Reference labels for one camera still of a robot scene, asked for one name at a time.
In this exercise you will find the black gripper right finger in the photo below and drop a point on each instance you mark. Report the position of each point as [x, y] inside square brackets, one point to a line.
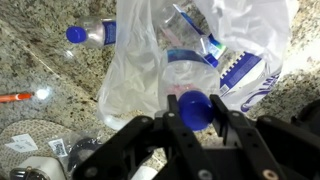
[264, 149]

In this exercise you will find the blue cap water bottle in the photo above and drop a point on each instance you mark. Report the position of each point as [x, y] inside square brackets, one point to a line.
[180, 30]
[92, 32]
[191, 78]

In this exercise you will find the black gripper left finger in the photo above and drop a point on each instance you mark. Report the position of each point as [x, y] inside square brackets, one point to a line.
[123, 154]

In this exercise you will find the black silver appliance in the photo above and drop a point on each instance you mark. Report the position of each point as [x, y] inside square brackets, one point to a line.
[38, 168]

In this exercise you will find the orange marker pen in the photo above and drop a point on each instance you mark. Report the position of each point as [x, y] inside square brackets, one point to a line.
[15, 97]

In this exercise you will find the clear bag black rings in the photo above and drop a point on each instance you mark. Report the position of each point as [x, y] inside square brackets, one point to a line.
[75, 150]

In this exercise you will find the white plastic shopping bag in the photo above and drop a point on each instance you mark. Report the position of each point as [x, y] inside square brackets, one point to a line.
[238, 54]

